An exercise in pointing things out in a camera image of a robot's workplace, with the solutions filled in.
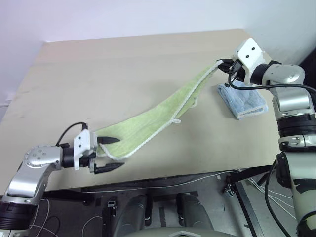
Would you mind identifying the white floor cable loops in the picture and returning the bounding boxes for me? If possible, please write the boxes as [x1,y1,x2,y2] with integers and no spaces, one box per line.
[29,198,104,237]

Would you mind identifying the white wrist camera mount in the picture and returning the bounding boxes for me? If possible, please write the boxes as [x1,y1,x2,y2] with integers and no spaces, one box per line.
[73,130,98,170]
[234,38,266,86]

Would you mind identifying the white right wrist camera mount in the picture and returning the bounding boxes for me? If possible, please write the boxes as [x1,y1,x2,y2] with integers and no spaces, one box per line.
[234,38,266,86]

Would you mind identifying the green towel with white hem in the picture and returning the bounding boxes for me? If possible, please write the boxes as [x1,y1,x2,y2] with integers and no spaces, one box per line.
[95,61,224,160]

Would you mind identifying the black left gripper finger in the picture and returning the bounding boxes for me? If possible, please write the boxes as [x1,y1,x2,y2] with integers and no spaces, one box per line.
[97,136,121,145]
[95,162,125,174]

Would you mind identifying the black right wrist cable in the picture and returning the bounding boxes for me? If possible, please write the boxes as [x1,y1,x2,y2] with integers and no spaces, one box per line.
[225,70,316,94]

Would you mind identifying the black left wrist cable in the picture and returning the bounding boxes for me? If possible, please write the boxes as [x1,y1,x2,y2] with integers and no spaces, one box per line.
[56,122,88,147]

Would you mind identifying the black clamp with metal latch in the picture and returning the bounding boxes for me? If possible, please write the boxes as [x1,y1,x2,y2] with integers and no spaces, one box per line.
[107,200,117,237]

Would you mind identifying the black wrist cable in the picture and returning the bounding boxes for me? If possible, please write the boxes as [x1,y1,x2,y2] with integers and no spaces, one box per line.
[56,122,88,147]
[225,70,316,94]

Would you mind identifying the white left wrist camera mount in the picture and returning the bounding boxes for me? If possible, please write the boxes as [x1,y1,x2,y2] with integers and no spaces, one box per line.
[73,130,98,170]

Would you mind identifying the black table frame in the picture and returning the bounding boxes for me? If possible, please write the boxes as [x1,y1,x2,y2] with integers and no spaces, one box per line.
[43,164,278,237]

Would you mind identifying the dark wooden furniture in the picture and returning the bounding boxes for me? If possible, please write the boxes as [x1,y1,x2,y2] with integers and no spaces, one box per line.
[299,41,316,75]

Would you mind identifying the white cable under table edge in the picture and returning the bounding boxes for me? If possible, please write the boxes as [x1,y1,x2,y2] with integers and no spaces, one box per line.
[81,170,247,195]

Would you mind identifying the thin black floor cable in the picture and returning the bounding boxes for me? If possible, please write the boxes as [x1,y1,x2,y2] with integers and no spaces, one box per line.
[45,216,61,237]

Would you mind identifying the grey robot torso top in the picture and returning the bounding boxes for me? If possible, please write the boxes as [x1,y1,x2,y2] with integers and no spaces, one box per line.
[123,226,239,237]

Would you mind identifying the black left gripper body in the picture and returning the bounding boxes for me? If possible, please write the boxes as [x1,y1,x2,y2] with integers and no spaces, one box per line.
[79,150,98,175]

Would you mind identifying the white floor cable bundle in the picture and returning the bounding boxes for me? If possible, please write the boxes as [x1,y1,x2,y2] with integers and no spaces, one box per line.
[246,177,297,220]

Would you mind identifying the folded blue towel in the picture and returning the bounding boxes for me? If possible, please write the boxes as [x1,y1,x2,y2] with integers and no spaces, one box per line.
[216,80,269,121]

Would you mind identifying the black right upper arm cable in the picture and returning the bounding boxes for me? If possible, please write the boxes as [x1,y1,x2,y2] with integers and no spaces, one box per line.
[264,158,300,237]

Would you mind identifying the dark grey rounded leg cover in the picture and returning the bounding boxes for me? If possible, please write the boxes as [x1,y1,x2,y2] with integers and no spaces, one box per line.
[115,194,149,234]
[175,193,214,229]

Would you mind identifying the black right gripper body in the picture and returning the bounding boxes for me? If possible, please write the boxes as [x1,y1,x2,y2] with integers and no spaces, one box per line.
[228,58,245,81]

